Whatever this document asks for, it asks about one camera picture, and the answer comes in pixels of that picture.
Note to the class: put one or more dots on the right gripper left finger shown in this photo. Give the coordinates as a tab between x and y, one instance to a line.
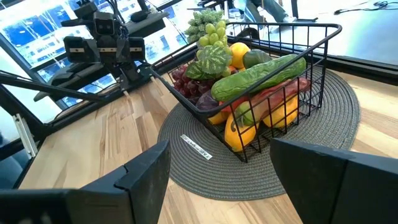
93	205

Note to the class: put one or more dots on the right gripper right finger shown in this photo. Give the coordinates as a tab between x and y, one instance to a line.
335	193

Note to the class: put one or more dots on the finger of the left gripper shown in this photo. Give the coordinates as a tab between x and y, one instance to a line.
77	49
135	49

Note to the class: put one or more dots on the red grape bunch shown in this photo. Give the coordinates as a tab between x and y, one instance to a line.
186	84

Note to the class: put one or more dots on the green grape bunch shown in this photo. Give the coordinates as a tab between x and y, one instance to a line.
213	59

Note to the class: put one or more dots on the purple onion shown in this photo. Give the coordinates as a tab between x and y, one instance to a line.
206	102

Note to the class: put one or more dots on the small orange tangerine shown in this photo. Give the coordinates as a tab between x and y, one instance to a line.
232	69

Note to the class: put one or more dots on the yellow lemon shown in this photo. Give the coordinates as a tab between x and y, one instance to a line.
239	53

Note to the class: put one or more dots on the long dark red pepper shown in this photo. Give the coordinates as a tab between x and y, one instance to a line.
290	87

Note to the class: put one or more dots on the green cucumber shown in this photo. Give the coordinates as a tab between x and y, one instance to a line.
248	82

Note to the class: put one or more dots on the green lime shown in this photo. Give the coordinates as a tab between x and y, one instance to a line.
245	115

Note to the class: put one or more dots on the green avocado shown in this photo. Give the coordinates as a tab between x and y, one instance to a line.
256	58

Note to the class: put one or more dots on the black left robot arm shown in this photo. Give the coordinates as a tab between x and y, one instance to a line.
77	77

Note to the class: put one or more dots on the green potted plant white pot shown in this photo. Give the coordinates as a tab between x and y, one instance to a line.
199	21

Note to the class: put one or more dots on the white light bar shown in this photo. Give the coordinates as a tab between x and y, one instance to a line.
25	137

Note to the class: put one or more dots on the white label strip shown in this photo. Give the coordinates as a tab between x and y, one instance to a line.
196	147

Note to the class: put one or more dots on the person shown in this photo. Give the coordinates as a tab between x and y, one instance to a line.
267	7

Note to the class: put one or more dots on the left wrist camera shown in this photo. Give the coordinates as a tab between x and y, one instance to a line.
104	25

